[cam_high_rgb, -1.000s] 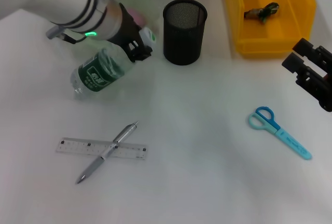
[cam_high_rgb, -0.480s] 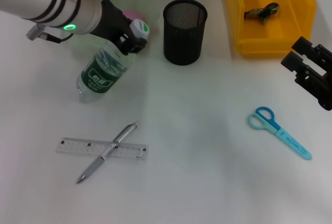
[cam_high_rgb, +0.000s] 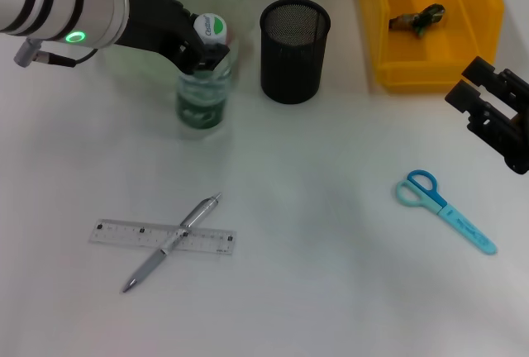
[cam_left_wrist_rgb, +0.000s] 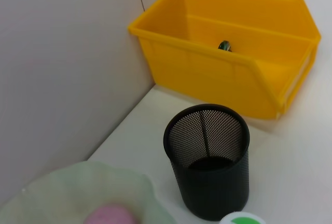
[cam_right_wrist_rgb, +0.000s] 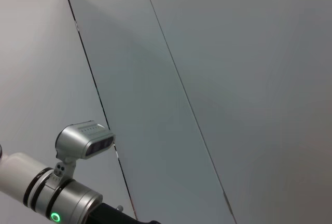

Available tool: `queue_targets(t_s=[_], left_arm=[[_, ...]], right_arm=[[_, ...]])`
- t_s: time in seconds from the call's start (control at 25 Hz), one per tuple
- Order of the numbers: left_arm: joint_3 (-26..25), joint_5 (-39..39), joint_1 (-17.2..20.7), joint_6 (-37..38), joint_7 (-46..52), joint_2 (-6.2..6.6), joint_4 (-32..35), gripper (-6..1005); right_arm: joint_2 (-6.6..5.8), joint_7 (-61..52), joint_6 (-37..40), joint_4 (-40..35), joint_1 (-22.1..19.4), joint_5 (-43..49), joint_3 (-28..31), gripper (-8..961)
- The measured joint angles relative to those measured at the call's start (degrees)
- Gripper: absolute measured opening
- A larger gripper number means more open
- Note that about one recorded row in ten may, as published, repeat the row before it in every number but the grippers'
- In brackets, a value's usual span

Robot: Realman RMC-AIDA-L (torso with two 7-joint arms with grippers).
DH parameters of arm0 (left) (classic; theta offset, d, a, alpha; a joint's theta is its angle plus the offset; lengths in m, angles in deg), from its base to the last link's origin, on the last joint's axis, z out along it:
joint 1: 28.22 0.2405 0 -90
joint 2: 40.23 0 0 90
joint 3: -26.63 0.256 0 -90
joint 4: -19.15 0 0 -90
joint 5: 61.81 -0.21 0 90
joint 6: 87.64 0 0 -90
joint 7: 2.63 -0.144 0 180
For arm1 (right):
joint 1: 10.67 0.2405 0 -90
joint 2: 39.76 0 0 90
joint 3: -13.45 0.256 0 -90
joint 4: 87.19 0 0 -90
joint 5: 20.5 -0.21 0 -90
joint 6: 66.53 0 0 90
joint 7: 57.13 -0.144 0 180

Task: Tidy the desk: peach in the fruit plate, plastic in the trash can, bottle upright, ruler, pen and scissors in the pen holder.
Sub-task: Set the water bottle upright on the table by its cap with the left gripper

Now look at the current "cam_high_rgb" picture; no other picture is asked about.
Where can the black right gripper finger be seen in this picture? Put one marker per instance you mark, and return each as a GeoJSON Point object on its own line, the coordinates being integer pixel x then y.
{"type": "Point", "coordinates": [492, 129]}
{"type": "Point", "coordinates": [492, 80]}

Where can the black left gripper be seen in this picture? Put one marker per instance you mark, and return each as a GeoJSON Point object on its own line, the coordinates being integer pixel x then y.
{"type": "Point", "coordinates": [157, 22]}

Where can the clear water bottle green label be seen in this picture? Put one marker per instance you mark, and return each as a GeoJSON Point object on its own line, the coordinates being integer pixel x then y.
{"type": "Point", "coordinates": [202, 105]}

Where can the blue scissors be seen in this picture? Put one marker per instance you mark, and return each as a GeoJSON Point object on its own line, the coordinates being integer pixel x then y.
{"type": "Point", "coordinates": [430, 198]}

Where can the green plastic wrapper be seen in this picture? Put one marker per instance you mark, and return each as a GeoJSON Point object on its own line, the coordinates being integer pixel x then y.
{"type": "Point", "coordinates": [417, 20]}

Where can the green translucent fruit bowl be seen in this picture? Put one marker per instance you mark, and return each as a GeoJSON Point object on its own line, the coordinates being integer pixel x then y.
{"type": "Point", "coordinates": [140, 72]}

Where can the black mesh pen holder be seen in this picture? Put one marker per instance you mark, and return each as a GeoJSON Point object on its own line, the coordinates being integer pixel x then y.
{"type": "Point", "coordinates": [291, 68]}

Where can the transparent plastic ruler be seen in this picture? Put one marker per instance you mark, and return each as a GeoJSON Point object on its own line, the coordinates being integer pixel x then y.
{"type": "Point", "coordinates": [124, 235]}

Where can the silver pen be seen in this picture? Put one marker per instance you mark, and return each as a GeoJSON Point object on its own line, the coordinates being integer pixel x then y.
{"type": "Point", "coordinates": [153, 264]}

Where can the yellow plastic bin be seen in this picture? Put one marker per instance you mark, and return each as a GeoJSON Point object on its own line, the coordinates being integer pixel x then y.
{"type": "Point", "coordinates": [430, 63]}

